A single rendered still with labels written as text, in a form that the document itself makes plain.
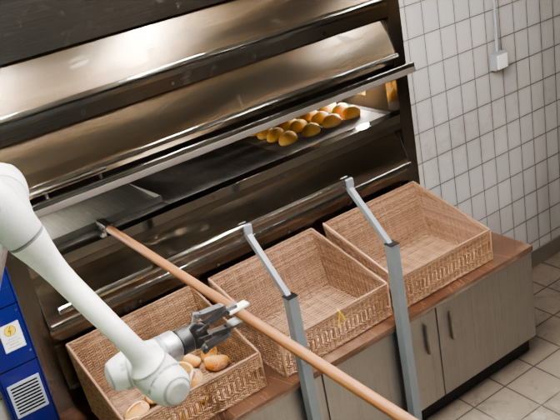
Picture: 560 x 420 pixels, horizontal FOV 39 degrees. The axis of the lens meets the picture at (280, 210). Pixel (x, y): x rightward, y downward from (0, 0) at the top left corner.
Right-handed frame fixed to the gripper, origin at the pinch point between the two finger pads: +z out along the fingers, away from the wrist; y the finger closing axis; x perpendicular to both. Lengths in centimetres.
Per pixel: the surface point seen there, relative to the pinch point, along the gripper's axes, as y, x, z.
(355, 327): 56, -39, 68
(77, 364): 38, -78, -30
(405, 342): 66, -28, 83
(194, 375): 54, -60, 6
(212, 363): 55, -62, 15
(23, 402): 47, -86, -51
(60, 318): 23, -87, -29
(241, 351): 50, -54, 24
